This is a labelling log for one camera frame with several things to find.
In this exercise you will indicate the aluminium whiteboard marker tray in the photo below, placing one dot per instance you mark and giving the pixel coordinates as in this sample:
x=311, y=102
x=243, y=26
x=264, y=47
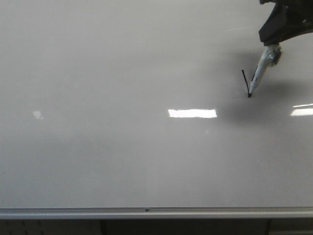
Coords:
x=156, y=213

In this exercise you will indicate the white black whiteboard marker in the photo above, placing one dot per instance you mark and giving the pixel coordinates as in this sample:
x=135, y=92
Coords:
x=269, y=58

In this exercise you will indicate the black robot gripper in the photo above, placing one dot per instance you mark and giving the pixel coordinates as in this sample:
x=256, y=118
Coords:
x=288, y=19

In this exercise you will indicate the white glossy whiteboard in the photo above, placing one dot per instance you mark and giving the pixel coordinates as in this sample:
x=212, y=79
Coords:
x=143, y=103

